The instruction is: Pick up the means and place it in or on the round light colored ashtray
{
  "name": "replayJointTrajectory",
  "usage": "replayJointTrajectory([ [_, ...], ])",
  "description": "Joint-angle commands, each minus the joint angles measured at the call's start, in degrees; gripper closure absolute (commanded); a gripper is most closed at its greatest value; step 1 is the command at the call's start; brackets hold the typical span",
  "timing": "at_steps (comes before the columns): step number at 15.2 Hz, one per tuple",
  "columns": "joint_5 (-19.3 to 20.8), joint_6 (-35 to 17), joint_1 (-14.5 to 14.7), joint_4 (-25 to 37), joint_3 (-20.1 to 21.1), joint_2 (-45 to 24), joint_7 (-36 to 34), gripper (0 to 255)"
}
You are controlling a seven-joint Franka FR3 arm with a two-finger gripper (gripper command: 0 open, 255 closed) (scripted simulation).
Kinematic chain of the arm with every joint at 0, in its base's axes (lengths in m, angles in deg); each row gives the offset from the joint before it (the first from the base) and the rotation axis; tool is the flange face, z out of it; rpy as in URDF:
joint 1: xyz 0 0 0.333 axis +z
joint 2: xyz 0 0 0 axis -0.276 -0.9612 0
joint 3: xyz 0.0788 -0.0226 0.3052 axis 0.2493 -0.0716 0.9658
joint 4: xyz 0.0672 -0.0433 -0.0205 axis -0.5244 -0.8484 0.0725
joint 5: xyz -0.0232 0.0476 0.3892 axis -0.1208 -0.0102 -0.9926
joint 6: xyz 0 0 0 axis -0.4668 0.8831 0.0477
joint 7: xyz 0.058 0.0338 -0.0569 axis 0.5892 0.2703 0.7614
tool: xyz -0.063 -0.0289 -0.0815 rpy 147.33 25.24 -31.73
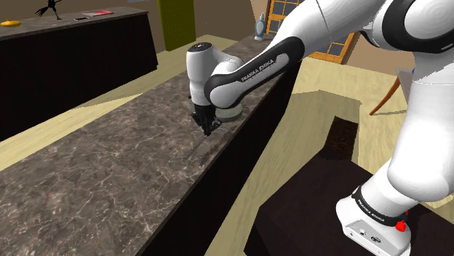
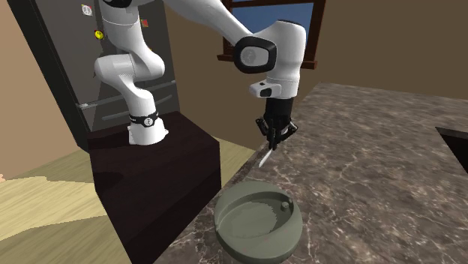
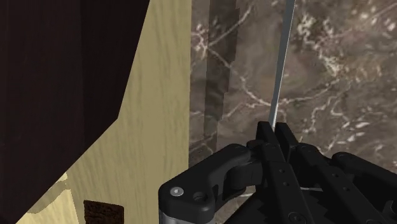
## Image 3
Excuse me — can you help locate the dark brown textured block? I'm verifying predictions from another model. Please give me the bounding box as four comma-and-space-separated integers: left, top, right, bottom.
83, 200, 125, 224

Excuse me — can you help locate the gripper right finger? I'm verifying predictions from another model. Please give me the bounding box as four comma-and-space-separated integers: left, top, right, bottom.
275, 122, 397, 224

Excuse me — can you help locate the thin silver metal blade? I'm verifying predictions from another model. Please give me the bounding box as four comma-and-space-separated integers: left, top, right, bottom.
268, 0, 296, 130

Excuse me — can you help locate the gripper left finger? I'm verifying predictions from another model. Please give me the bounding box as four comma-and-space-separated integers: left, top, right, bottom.
158, 121, 316, 224

